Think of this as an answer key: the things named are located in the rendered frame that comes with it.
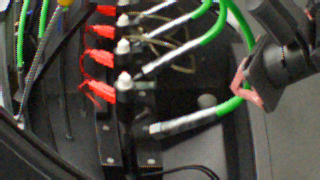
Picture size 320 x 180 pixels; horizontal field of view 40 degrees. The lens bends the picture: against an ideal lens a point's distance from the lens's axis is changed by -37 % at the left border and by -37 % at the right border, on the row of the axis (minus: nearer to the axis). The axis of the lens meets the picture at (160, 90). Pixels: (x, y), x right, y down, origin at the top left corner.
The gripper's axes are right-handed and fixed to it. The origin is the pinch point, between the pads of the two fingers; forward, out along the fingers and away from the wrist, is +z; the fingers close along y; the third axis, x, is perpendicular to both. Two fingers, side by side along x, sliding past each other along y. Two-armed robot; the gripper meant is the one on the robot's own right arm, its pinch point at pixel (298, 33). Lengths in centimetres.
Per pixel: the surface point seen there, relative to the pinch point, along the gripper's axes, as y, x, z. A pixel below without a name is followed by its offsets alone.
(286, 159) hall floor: -101, -85, 69
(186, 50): 7.7, -1.4, 23.4
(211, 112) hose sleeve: 7.9, 17.9, 15.3
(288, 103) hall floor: -99, -126, 70
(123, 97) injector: 11.7, 9.4, 28.8
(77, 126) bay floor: 4, -9, 58
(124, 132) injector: 6.9, 8.8, 33.9
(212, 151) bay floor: -15.4, -8.0, 38.2
